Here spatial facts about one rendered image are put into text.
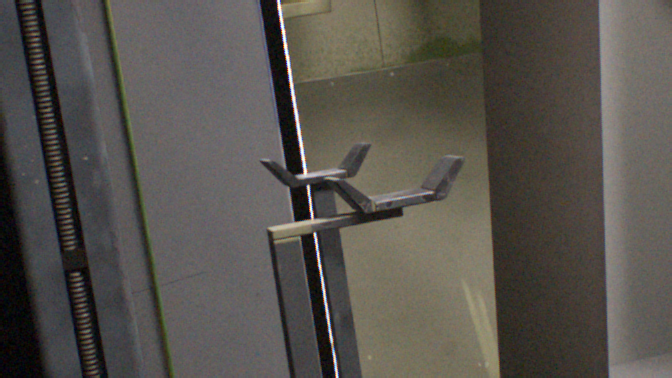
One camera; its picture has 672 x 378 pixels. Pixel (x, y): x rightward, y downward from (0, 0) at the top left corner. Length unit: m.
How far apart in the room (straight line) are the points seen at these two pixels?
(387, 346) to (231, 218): 1.68
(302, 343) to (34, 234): 0.17
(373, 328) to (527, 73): 1.12
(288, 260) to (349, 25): 2.56
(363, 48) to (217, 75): 2.00
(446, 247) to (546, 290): 1.03
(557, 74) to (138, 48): 0.80
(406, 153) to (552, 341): 1.19
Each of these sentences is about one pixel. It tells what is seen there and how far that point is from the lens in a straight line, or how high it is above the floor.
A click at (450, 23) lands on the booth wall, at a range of 3.35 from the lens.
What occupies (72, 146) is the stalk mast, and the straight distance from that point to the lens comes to 0.78.
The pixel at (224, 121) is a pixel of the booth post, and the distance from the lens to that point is 1.30.
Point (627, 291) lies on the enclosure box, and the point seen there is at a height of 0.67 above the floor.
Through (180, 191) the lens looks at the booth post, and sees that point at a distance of 1.30.
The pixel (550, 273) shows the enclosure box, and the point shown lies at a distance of 2.05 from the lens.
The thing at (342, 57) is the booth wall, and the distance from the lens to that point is 3.26.
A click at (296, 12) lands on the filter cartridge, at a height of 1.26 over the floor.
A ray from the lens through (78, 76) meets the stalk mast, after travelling 0.78.
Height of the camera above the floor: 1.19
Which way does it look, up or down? 6 degrees down
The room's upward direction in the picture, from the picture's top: 9 degrees counter-clockwise
